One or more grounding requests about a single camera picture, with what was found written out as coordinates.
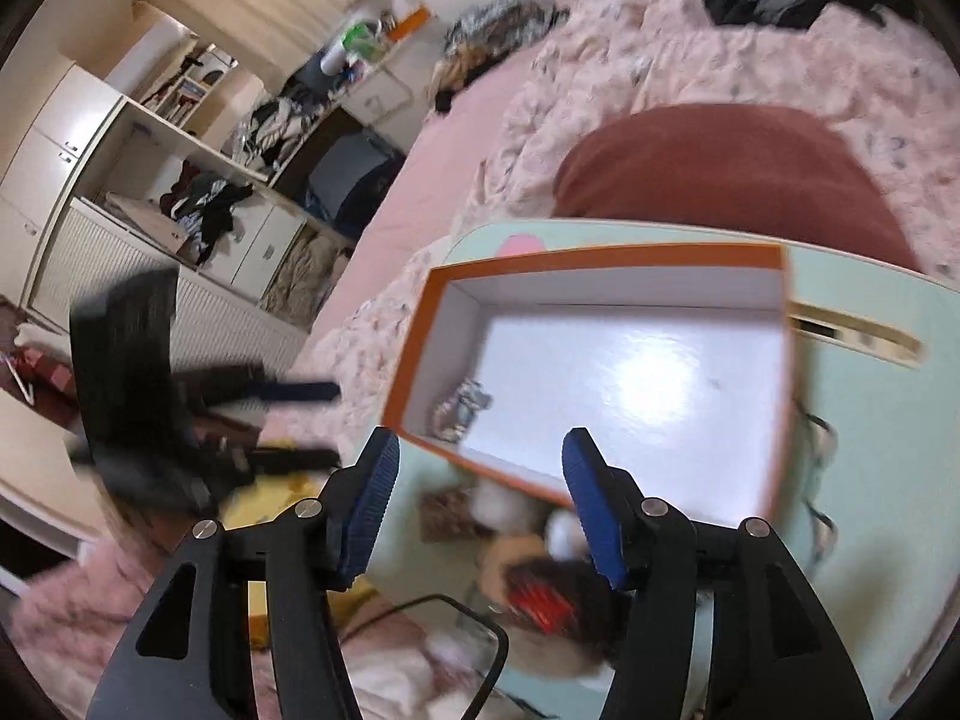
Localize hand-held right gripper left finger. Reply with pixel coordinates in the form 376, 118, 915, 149
86, 426, 402, 720

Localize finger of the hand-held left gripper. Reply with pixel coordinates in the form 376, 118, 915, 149
176, 364, 342, 413
191, 444, 344, 485

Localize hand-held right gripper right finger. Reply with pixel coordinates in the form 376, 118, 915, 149
562, 426, 875, 720

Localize small white plush keychain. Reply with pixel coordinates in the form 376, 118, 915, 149
544, 510, 587, 557

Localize black fuzzy item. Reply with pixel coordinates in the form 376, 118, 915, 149
508, 561, 625, 647

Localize orange cardboard box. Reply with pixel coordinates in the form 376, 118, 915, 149
381, 242, 797, 507

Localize black patterned scrunchie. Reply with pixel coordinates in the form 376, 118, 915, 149
431, 379, 494, 442

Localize yellow cloth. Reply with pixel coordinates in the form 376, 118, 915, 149
220, 476, 338, 651

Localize small brown patterned item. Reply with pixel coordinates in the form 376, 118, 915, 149
420, 490, 482, 542

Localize brown plush toy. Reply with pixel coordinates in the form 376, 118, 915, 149
480, 535, 560, 602

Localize white fluffy pompom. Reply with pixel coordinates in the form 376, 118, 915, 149
471, 478, 527, 527

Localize beige patterned bedding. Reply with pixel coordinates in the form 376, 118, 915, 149
262, 229, 355, 325

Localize black eyeglasses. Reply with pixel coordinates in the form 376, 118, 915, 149
337, 594, 512, 720

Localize black white clothes heap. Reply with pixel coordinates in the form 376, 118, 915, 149
159, 165, 256, 265

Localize pink fuzzy rug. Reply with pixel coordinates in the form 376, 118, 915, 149
11, 532, 263, 720

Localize dark blue bag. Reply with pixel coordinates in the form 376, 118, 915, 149
304, 131, 403, 235

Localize white shelving unit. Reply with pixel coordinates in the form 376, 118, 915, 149
0, 64, 353, 362

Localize striped clothes heap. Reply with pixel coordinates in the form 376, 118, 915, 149
234, 94, 320, 170

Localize pink bed sheet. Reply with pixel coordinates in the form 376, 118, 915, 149
307, 52, 572, 362

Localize white drawer cabinet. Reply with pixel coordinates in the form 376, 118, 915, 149
330, 52, 422, 137

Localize maroon pillow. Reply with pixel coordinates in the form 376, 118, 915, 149
553, 103, 925, 275

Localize small orange box lid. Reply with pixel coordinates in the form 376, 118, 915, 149
390, 6, 433, 43

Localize patterned clothes pile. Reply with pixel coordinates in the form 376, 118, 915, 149
429, 0, 569, 115

